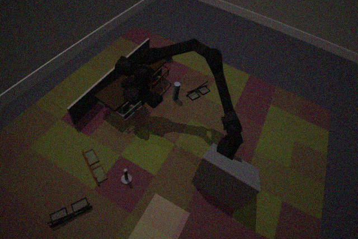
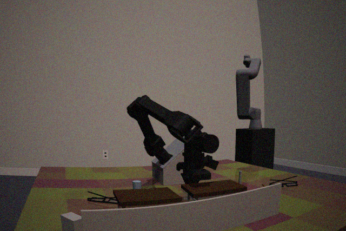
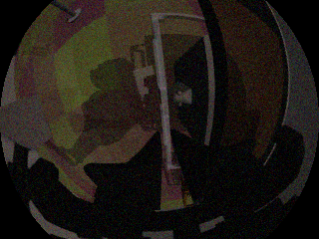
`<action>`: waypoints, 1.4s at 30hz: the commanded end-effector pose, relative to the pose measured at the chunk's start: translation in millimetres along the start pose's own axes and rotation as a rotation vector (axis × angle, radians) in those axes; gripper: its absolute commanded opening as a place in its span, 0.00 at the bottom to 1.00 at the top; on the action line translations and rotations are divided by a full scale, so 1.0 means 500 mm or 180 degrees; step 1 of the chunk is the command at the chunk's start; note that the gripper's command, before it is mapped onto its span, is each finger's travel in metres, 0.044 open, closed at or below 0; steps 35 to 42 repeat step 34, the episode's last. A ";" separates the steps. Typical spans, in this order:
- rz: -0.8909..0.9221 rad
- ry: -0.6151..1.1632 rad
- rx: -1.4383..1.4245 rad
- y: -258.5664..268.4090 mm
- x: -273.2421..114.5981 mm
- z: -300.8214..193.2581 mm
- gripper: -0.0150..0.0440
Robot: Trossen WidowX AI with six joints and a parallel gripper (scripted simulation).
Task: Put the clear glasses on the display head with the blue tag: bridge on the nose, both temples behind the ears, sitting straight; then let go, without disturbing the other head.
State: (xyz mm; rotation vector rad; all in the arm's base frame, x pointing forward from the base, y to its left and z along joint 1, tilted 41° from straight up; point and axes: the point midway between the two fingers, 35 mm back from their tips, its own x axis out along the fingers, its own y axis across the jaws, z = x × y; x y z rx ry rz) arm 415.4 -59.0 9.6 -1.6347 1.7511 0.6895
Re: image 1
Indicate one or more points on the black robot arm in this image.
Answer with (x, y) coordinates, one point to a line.
(229, 144)

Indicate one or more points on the white curved panel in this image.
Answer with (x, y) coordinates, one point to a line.
(87, 100)

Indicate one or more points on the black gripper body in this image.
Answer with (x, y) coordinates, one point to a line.
(153, 100)

